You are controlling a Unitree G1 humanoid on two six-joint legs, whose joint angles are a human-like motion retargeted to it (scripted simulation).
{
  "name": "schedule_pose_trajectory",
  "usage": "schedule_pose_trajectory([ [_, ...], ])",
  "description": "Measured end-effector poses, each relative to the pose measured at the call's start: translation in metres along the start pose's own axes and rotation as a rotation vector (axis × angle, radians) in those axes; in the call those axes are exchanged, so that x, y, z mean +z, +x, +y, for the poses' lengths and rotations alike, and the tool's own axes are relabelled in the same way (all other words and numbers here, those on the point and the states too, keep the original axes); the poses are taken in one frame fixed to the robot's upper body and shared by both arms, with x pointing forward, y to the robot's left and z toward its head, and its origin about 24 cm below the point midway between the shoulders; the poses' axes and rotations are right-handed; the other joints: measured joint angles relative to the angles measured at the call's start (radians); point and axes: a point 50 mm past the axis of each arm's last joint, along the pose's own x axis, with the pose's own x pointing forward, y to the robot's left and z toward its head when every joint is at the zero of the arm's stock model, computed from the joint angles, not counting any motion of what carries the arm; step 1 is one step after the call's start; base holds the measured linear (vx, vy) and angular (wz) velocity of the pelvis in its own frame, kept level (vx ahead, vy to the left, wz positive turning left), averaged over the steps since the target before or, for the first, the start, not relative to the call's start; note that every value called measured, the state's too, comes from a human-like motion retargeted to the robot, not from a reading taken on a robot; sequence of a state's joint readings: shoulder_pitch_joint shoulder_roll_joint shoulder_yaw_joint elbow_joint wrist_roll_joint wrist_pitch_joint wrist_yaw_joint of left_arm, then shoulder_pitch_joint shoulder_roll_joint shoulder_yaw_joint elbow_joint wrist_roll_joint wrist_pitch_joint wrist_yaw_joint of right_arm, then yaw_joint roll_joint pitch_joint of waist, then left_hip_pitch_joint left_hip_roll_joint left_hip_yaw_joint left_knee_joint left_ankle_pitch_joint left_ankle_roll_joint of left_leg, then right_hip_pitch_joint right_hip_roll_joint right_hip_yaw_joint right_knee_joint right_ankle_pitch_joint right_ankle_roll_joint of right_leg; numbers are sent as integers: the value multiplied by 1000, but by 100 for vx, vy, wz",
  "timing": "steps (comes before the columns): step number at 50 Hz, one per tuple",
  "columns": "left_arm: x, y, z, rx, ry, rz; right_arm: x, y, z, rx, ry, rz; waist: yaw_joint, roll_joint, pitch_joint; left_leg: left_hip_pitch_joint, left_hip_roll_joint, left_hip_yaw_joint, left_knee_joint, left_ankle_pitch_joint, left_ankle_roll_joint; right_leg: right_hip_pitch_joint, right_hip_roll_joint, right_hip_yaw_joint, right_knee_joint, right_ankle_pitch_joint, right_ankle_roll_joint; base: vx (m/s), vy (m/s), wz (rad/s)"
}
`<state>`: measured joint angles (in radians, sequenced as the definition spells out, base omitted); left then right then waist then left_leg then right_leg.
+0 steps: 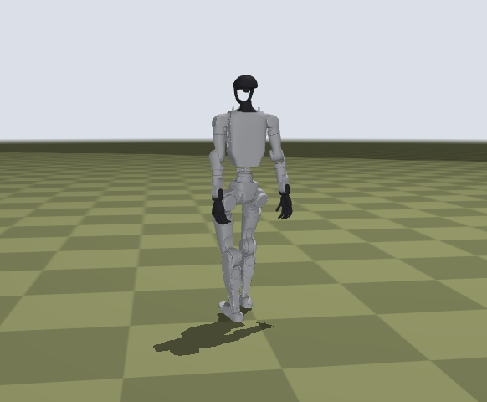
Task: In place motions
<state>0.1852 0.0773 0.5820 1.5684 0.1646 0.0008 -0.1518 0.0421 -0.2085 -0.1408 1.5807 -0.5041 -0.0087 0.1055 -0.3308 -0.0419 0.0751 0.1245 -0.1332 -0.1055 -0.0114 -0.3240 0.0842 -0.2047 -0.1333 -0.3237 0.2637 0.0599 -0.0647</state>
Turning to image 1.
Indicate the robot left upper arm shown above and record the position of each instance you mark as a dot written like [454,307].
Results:
[219,123]

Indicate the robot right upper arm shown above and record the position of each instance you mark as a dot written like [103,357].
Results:
[275,154]

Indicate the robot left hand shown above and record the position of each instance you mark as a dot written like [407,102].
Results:
[218,209]

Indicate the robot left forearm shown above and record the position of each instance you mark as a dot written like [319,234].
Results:
[217,173]

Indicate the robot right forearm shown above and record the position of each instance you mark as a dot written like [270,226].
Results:
[281,174]

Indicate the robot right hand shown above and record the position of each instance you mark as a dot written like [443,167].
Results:
[285,203]

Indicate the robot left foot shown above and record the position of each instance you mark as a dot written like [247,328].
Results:
[225,308]

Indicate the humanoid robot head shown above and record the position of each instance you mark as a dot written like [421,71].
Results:
[246,83]

